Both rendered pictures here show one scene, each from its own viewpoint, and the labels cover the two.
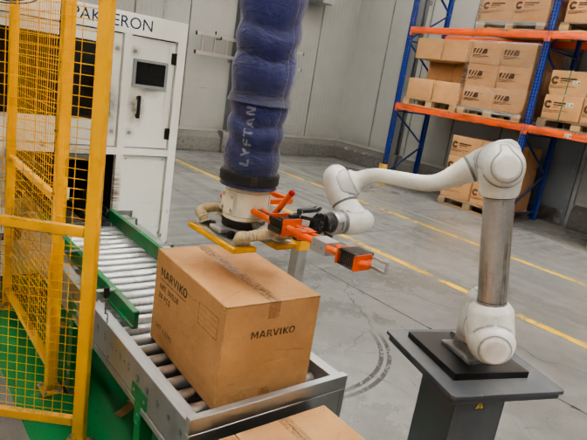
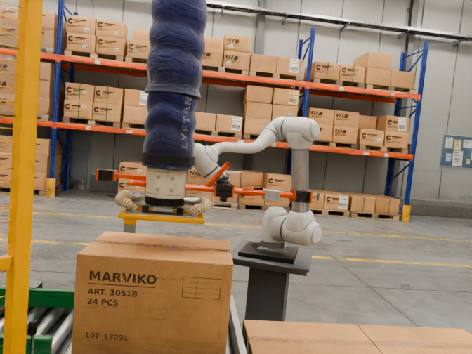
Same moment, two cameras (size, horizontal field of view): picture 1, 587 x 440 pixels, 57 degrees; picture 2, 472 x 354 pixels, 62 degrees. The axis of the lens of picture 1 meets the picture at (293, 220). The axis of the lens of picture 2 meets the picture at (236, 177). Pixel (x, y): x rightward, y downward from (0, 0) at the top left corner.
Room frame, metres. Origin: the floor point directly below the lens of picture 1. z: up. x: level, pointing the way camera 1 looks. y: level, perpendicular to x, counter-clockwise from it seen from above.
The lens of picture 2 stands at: (0.85, 1.43, 1.40)
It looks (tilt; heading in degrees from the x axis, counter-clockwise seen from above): 4 degrees down; 304
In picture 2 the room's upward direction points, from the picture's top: 5 degrees clockwise
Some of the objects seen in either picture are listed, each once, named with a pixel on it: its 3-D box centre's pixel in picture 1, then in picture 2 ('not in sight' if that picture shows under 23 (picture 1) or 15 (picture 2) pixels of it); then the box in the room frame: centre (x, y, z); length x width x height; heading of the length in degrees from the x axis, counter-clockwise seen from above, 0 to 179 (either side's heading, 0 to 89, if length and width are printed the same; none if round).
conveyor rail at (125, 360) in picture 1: (79, 303); not in sight; (2.44, 0.96, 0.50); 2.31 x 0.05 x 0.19; 40
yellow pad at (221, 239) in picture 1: (221, 232); (162, 213); (1.97, 0.26, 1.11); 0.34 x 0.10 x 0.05; 41
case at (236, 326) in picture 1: (229, 316); (159, 290); (2.03, 0.19, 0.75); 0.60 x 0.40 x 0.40; 37
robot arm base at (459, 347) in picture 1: (470, 343); (269, 244); (2.02, -0.77, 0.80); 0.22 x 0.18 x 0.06; 24
